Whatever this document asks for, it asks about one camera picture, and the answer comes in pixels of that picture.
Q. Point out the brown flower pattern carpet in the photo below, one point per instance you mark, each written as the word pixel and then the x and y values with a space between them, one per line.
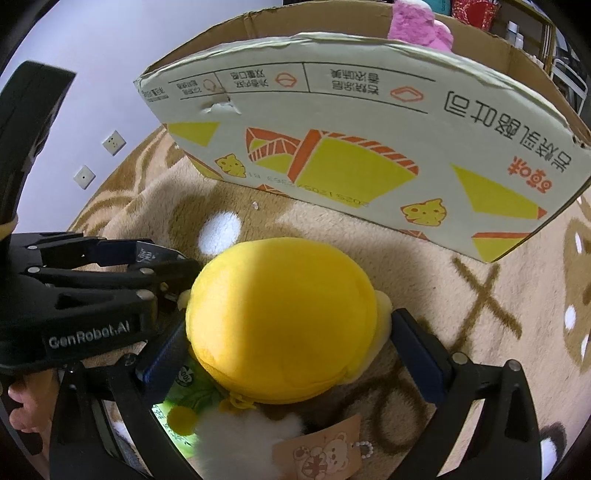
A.
pixel 534 304

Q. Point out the green tissue pack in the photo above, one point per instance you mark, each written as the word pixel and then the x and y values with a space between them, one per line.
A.
pixel 191 392

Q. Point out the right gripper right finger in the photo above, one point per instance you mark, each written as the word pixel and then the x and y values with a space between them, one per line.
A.
pixel 506 441

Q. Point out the brown bear paper tag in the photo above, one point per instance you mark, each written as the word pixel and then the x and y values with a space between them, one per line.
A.
pixel 336 452

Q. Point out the white fluffy chick plush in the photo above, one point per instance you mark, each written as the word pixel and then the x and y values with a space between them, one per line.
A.
pixel 234 445

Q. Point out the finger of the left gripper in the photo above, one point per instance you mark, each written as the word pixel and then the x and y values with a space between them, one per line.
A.
pixel 151 288
pixel 70 250

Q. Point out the person left hand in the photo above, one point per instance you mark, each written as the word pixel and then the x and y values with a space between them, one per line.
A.
pixel 36 393

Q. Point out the pink bear plush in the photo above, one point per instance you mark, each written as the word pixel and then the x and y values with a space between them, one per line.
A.
pixel 414 22

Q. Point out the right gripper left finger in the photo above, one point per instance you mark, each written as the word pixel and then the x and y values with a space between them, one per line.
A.
pixel 82 442

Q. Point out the white trolley cart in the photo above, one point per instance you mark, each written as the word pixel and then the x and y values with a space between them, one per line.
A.
pixel 570 84

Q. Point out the yellow round plush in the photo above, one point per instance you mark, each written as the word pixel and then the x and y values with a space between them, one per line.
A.
pixel 282 320

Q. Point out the red gift bag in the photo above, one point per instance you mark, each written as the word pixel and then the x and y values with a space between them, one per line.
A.
pixel 477 13

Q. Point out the open cardboard box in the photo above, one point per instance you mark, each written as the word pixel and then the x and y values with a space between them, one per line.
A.
pixel 474 149

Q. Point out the wall power outlet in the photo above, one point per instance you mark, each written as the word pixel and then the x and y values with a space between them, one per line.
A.
pixel 114 143

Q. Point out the wall socket plate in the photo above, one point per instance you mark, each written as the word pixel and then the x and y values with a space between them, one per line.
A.
pixel 84 177

